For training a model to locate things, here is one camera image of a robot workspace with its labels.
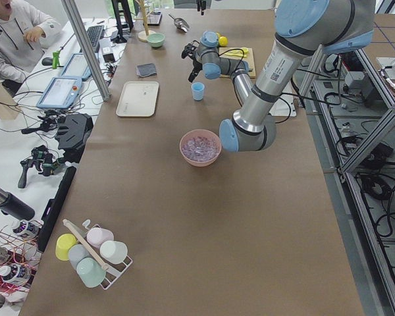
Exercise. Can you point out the person in white hoodie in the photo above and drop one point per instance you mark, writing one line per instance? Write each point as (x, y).
(21, 28)

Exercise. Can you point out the whole lemon near board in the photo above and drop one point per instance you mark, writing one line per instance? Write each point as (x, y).
(223, 41)

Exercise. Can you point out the yellow cup in rack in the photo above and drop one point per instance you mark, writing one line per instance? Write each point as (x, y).
(63, 245)

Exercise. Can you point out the mint cup in rack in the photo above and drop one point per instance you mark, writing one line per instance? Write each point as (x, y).
(90, 272)

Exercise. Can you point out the steel ice scoop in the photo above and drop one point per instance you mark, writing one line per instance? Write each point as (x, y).
(180, 23)

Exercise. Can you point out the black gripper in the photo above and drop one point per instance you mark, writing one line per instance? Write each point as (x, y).
(201, 4)
(196, 62)

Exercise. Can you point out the cream rabbit serving tray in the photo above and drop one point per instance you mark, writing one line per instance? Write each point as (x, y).
(138, 99)

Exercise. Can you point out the teach pendant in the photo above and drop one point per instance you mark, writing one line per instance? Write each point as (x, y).
(77, 66)
(60, 93)

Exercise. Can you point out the pink cup in rack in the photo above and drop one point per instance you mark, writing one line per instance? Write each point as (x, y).
(96, 236)

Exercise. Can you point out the grey cup in rack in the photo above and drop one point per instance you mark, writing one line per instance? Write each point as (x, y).
(77, 253)

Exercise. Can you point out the light blue plastic cup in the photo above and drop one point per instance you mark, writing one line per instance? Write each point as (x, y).
(198, 90)

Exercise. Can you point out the teach pendant far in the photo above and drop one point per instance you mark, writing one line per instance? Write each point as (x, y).
(77, 66)

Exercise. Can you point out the white cup in rack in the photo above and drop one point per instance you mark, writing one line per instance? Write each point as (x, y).
(114, 252)

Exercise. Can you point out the mint green bowl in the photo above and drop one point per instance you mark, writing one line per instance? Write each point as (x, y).
(156, 40)

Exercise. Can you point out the yellow plastic knife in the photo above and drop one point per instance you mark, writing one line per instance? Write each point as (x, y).
(236, 53)

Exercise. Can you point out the wooden glass drying stand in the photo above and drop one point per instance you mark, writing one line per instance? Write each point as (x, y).
(143, 35)

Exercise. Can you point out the teach pendant near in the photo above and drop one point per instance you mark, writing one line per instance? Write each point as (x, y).
(60, 93)

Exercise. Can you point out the bamboo cutting board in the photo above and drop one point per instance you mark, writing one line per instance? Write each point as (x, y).
(249, 59)

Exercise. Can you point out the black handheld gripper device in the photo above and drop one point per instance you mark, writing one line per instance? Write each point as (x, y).
(42, 160)

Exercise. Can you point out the black thermos bottle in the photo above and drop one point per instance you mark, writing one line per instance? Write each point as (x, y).
(11, 205)

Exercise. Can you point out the grey folded cloth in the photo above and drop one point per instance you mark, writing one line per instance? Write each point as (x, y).
(146, 70)

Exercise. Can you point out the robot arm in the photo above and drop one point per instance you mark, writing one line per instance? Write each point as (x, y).
(301, 27)

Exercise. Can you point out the black keyboard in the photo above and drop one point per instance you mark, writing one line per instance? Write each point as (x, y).
(95, 33)

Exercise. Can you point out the pink bowl of ice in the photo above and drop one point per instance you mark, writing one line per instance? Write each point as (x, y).
(200, 147)

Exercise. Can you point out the aluminium frame post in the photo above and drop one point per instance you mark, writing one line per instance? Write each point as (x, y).
(80, 32)

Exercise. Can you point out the white wire cup rack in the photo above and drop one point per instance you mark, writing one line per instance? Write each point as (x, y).
(113, 272)

